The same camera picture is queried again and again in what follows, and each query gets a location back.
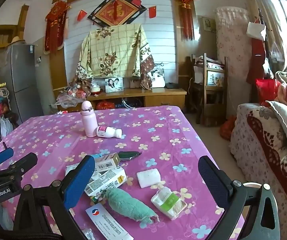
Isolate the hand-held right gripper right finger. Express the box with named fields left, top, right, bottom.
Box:
left=198, top=155, right=287, bottom=240

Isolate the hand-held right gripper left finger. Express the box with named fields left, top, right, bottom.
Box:
left=12, top=155, right=96, bottom=240

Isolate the white milk carton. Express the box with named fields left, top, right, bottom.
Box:
left=84, top=167, right=127, bottom=197

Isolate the white plastic bin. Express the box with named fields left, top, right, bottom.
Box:
left=241, top=181, right=263, bottom=189

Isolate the white foam block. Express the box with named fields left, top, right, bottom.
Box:
left=137, top=167, right=161, bottom=188

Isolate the white paper scrap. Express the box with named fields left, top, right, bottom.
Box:
left=66, top=164, right=84, bottom=178

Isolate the white green medicine box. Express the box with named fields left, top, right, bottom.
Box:
left=94, top=152, right=120, bottom=173

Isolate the green white tissue packet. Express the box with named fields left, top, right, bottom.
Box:
left=150, top=186, right=187, bottom=220

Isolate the floral covered sofa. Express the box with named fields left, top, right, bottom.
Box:
left=230, top=102, right=287, bottom=240

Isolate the white paper sheet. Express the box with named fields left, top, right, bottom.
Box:
left=86, top=204, right=135, bottom=240

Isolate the red plastic bag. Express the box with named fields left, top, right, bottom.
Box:
left=220, top=116, right=237, bottom=140

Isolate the teal towel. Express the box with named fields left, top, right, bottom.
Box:
left=105, top=187, right=159, bottom=223

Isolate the dark green packet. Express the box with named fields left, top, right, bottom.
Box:
left=117, top=151, right=143, bottom=162

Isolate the white pill bottle pink label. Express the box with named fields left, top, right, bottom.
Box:
left=96, top=126, right=123, bottom=139

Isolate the red white patterned blanket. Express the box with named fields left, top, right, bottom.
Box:
left=247, top=115, right=287, bottom=205

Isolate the pink floral tablecloth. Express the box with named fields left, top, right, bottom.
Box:
left=0, top=105, right=246, bottom=240

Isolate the grey refrigerator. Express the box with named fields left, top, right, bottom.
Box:
left=0, top=44, right=44, bottom=125

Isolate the red bag under cabinet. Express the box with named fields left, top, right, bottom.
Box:
left=96, top=100, right=115, bottom=110

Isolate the pile of bags and bottles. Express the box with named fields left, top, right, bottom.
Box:
left=56, top=76, right=101, bottom=108

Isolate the wooden chair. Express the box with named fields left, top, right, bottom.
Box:
left=191, top=53, right=227, bottom=127

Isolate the white pillow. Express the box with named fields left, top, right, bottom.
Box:
left=265, top=101, right=287, bottom=153

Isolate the small framed couple photo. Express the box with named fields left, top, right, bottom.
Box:
left=105, top=77, right=124, bottom=93

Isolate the wooden cabinet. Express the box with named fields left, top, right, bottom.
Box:
left=56, top=87, right=187, bottom=113

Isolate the straw hat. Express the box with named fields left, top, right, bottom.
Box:
left=7, top=36, right=25, bottom=47

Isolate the large framed photo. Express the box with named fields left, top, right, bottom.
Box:
left=147, top=68, right=165, bottom=88

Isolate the hanging red garment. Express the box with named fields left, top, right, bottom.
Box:
left=246, top=37, right=266, bottom=84

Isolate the floral covered tall appliance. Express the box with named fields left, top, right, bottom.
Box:
left=215, top=6, right=252, bottom=105

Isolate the yellow floral cloth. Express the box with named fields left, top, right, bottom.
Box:
left=76, top=24, right=155, bottom=89

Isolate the red tasselled banner hanging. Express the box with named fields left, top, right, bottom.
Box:
left=44, top=0, right=71, bottom=55

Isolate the hanging clear plastic bag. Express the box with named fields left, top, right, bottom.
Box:
left=268, top=41, right=281, bottom=60

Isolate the hanging white cloth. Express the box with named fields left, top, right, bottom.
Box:
left=246, top=21, right=266, bottom=40

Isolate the beige curtain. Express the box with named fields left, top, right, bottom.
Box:
left=248, top=0, right=287, bottom=73

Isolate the small wall picture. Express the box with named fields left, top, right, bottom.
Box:
left=202, top=16, right=217, bottom=33

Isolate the red gold diamond wall decoration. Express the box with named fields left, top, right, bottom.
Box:
left=87, top=0, right=147, bottom=28

